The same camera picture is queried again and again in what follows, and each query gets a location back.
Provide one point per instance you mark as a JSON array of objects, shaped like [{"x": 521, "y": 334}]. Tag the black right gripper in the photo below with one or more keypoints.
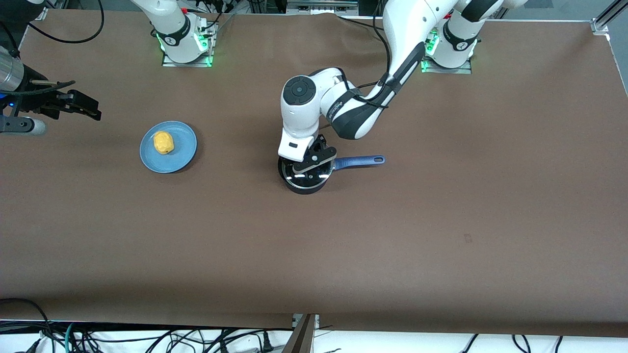
[{"x": 39, "y": 96}]

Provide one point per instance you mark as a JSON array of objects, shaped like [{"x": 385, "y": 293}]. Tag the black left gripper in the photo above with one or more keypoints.
[{"x": 320, "y": 143}]

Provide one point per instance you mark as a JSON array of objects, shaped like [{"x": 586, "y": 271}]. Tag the glass lid with blue knob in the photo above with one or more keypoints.
[{"x": 306, "y": 181}]

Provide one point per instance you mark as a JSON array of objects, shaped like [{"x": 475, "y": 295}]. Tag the yellow potato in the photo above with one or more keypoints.
[{"x": 164, "y": 142}]

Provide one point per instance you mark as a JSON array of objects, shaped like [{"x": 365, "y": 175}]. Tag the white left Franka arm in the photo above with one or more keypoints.
[{"x": 301, "y": 115}]

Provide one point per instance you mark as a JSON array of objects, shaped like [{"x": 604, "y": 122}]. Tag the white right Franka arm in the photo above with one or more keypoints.
[{"x": 171, "y": 27}]

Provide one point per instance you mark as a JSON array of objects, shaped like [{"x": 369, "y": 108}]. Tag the brown table cover sheet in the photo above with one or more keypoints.
[{"x": 343, "y": 255}]

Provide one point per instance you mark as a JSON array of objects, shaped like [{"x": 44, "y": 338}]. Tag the round blue plate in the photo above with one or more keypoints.
[{"x": 184, "y": 147}]

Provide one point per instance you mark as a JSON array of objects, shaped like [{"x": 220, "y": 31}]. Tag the black power plug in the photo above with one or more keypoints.
[{"x": 267, "y": 343}]

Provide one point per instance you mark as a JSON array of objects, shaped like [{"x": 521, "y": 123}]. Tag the grey metal rack rail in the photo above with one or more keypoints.
[{"x": 319, "y": 6}]

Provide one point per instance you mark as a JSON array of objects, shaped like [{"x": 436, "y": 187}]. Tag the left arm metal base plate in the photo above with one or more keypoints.
[{"x": 466, "y": 70}]

